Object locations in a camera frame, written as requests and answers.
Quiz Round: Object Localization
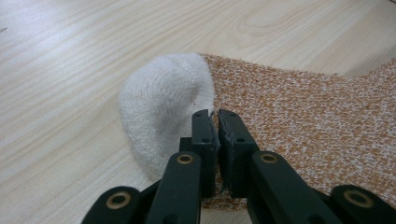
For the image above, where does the brown sock with label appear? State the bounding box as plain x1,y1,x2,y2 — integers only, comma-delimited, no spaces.
119,52,396,211

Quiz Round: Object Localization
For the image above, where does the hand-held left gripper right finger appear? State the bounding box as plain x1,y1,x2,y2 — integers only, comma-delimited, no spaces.
218,108,262,199

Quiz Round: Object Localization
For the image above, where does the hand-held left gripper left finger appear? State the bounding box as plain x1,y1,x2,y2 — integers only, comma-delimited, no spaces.
179,108,220,199

